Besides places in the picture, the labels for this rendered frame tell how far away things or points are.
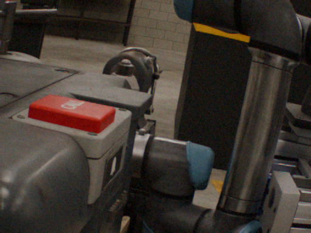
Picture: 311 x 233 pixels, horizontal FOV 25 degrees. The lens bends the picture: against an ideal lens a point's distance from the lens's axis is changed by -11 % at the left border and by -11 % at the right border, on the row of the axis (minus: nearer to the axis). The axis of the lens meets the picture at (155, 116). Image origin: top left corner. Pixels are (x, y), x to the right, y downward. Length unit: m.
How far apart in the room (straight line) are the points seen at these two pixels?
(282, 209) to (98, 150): 0.55
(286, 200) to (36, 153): 0.63
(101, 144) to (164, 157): 0.69
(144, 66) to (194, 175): 0.99
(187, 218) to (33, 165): 0.80
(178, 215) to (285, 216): 0.25
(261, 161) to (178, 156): 0.15
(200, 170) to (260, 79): 0.18
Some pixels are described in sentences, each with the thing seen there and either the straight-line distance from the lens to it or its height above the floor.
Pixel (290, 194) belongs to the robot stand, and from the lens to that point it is 1.05.
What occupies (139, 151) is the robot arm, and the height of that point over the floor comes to 1.10.
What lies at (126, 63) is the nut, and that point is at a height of 1.18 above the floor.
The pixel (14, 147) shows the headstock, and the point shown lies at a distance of 0.47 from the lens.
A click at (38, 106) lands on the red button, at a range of 0.56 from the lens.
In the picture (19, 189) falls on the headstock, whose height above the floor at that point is 1.25.
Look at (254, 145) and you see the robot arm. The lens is 1.17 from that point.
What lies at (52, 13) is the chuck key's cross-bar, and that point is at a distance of 1.12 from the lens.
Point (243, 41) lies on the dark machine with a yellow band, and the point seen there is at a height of 1.05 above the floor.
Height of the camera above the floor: 1.37
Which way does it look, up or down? 10 degrees down
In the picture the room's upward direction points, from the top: 10 degrees clockwise
